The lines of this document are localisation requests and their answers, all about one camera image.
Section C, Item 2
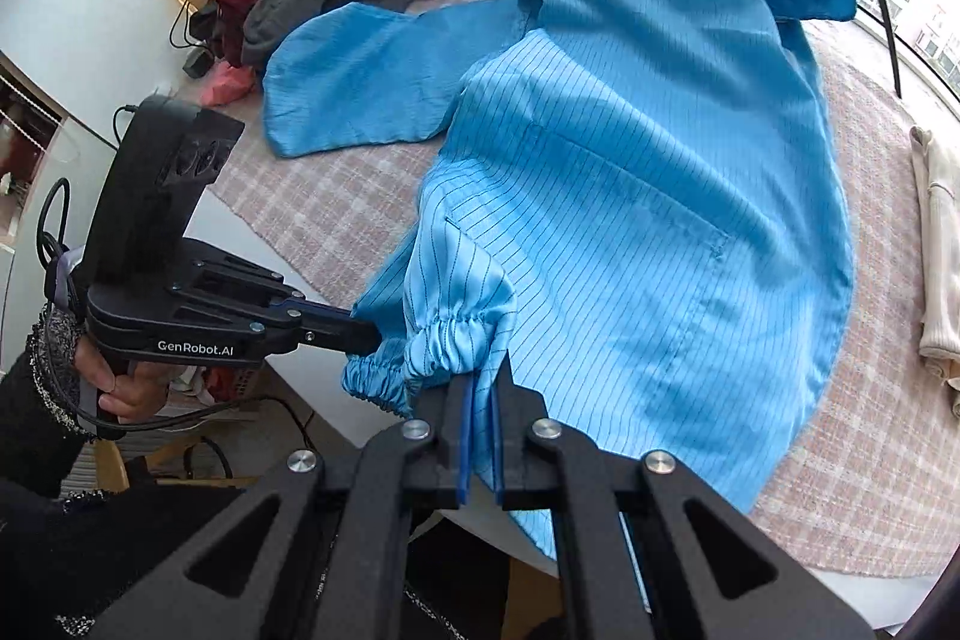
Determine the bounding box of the blue striped work coat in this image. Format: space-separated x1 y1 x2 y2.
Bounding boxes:
260 0 861 562

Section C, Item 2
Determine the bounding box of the black sparkly sleeve left forearm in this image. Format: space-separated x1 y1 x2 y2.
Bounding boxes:
2 305 88 500

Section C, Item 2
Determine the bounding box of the person left hand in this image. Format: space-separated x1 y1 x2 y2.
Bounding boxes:
73 336 174 424

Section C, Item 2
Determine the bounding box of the wooden shelf unit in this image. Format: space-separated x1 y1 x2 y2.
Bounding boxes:
0 55 67 252

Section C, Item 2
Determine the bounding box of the pink garment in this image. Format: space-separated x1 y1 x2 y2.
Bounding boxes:
199 60 259 107

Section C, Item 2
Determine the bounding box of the black power adapter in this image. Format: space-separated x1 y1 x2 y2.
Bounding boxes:
182 47 217 80

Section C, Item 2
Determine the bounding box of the cream knit cardigan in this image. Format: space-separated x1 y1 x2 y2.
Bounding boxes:
910 125 958 416

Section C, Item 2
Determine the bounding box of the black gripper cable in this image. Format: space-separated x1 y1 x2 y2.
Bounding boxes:
34 177 317 453

